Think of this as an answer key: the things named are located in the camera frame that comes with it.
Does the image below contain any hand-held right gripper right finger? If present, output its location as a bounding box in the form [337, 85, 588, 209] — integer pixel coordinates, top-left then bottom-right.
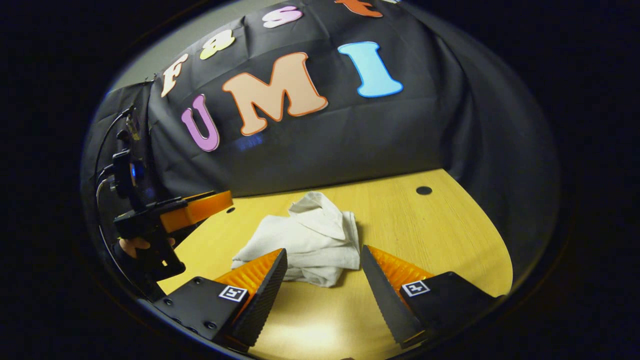
[361, 244, 501, 350]

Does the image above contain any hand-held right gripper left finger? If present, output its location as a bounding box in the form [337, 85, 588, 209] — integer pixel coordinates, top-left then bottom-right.
[154, 248, 289, 351]

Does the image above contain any black backdrop cloth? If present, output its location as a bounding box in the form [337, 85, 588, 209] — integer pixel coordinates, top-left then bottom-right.
[81, 0, 561, 281]

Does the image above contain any black cable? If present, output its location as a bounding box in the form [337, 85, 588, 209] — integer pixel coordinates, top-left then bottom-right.
[93, 106, 137, 201]

